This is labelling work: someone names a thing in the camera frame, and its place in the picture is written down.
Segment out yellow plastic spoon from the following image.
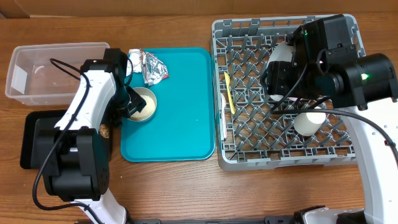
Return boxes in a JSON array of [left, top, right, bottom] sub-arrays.
[[224, 72, 236, 114]]

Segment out black plastic tray bin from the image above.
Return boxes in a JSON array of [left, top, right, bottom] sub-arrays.
[[19, 109, 113, 170]]

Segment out teal serving tray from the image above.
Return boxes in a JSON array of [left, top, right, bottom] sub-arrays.
[[121, 47, 215, 162]]

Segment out white napkin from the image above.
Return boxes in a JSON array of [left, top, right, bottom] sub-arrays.
[[126, 49, 143, 76]]

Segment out white paper cup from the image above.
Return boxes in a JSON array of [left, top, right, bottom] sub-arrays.
[[294, 113, 326, 136]]

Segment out foil wrapper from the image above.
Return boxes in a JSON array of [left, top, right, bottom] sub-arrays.
[[142, 52, 170, 86]]

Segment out grey plastic dishwasher rack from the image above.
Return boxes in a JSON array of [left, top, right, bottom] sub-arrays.
[[211, 15, 357, 170]]

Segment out clear plastic bin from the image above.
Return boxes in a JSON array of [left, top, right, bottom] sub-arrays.
[[5, 42, 109, 106]]

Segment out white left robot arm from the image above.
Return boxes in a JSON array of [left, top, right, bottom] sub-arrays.
[[32, 48, 146, 223]]

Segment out grey bowl of rice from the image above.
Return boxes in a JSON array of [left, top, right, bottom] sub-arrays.
[[129, 87, 157, 121]]

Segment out brown food scrap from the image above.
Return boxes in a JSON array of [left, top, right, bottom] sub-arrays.
[[99, 124, 110, 139]]

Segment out small grey plate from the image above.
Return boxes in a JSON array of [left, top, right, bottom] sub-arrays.
[[267, 40, 295, 102]]

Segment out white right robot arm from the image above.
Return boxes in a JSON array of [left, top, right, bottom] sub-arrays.
[[261, 14, 397, 223]]

